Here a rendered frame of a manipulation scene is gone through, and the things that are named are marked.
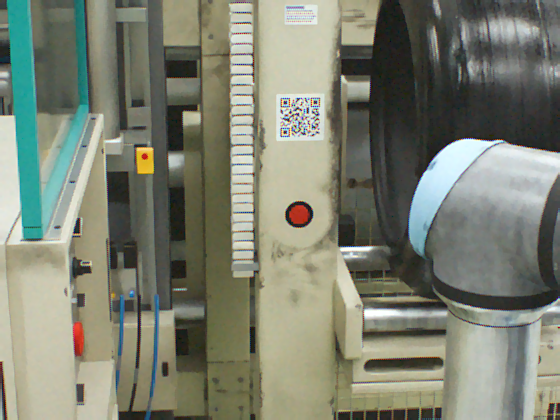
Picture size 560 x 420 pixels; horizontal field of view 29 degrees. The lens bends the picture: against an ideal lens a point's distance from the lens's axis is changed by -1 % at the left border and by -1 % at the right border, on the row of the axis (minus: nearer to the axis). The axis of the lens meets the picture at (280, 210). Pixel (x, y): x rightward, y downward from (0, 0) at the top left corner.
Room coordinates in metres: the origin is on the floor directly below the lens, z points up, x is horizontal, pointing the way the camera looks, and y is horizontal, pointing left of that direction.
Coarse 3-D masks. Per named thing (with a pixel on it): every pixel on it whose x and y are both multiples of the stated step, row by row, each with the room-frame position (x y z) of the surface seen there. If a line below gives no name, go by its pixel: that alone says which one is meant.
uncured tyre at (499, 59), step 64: (384, 0) 1.88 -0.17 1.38; (448, 0) 1.61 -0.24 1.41; (512, 0) 1.61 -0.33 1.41; (384, 64) 1.99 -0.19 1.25; (448, 64) 1.55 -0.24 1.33; (512, 64) 1.54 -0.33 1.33; (384, 128) 2.04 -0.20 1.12; (448, 128) 1.52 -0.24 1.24; (512, 128) 1.51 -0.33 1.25; (384, 192) 1.92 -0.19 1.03
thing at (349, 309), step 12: (348, 276) 1.71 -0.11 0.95; (336, 288) 1.69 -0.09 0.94; (348, 288) 1.65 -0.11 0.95; (336, 300) 1.68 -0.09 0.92; (348, 300) 1.60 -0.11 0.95; (360, 300) 1.61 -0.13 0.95; (336, 312) 1.68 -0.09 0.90; (348, 312) 1.59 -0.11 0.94; (360, 312) 1.59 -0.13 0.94; (336, 324) 1.68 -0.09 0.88; (348, 324) 1.59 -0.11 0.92; (360, 324) 1.59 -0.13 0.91; (336, 336) 1.67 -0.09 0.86; (348, 336) 1.59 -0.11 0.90; (360, 336) 1.59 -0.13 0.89; (348, 348) 1.59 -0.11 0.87; (360, 348) 1.59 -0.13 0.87
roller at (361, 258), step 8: (344, 248) 1.92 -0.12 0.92; (352, 248) 1.92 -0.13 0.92; (360, 248) 1.93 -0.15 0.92; (368, 248) 1.93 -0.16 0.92; (376, 248) 1.93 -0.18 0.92; (344, 256) 1.91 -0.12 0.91; (352, 256) 1.91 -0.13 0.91; (360, 256) 1.91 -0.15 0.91; (368, 256) 1.91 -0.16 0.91; (376, 256) 1.91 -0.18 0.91; (384, 256) 1.91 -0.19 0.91; (352, 264) 1.91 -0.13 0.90; (360, 264) 1.91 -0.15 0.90; (368, 264) 1.91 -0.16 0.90; (376, 264) 1.91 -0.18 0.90; (384, 264) 1.91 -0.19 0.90
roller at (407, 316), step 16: (368, 304) 1.65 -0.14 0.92; (384, 304) 1.65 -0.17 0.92; (400, 304) 1.65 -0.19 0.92; (416, 304) 1.65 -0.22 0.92; (432, 304) 1.65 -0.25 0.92; (368, 320) 1.63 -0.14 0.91; (384, 320) 1.63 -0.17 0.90; (400, 320) 1.63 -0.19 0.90; (416, 320) 1.63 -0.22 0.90; (432, 320) 1.63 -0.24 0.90; (544, 320) 1.65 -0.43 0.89
